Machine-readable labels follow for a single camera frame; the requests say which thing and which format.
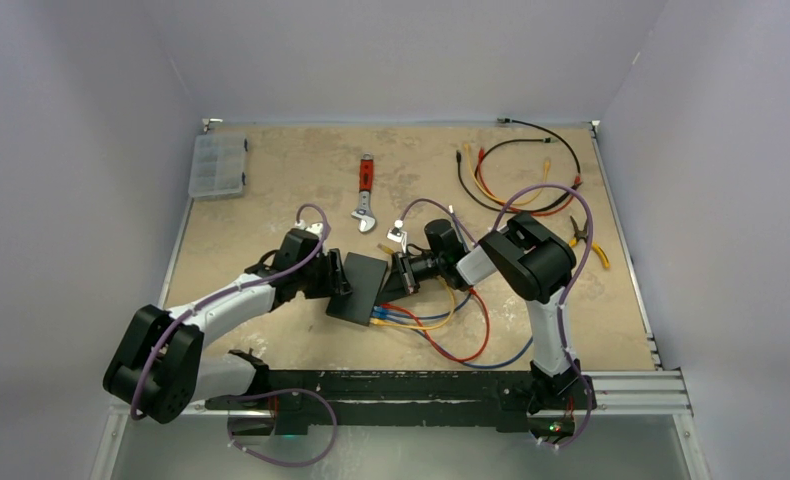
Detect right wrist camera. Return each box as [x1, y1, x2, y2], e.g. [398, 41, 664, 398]
[386, 219, 408, 253]

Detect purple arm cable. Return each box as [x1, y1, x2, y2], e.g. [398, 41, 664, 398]
[396, 184, 598, 453]
[128, 202, 341, 469]

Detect red ethernet cable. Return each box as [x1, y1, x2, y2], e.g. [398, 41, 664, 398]
[376, 284, 493, 364]
[477, 148, 583, 217]

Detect yellow black pliers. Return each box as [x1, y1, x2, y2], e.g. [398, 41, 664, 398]
[569, 216, 611, 270]

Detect blue ethernet cable lower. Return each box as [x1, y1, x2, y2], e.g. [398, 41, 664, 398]
[371, 311, 535, 371]

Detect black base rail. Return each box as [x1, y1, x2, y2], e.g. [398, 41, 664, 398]
[205, 370, 597, 437]

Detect silver adjustable wrench red handle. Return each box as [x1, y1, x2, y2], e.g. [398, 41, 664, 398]
[351, 153, 376, 234]

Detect black network switch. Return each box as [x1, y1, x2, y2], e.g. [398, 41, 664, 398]
[325, 252, 388, 327]

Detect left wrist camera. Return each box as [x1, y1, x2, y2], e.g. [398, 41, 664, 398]
[294, 221, 325, 238]

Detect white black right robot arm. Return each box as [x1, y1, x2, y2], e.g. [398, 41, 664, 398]
[376, 213, 587, 411]

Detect black braided cable teal plug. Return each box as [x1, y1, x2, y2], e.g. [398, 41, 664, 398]
[474, 117, 582, 212]

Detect clear plastic organizer box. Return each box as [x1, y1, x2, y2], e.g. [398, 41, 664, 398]
[188, 132, 247, 199]

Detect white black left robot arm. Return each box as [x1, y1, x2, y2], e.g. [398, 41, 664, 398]
[102, 223, 351, 424]

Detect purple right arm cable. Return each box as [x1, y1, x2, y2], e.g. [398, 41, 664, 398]
[396, 184, 598, 453]

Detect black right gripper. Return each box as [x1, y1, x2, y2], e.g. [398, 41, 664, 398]
[377, 250, 446, 305]

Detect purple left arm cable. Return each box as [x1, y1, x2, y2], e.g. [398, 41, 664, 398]
[128, 202, 341, 469]

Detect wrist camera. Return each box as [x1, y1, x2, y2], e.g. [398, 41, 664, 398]
[294, 221, 325, 238]
[386, 219, 408, 253]

